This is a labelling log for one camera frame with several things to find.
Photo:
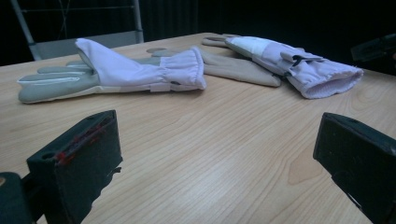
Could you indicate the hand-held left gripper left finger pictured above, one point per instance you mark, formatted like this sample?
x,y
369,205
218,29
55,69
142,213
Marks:
x,y
77,161

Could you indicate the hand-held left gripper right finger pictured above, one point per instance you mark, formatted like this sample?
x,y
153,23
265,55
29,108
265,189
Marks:
x,y
361,161

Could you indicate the lilac white ski glove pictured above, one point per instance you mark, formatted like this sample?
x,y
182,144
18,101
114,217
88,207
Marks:
x,y
311,74
118,71

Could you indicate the beige glove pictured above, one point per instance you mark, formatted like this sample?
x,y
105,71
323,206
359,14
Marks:
x,y
243,71
213,41

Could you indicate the grey metal desk frame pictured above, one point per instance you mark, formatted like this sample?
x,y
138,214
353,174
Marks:
x,y
62,46

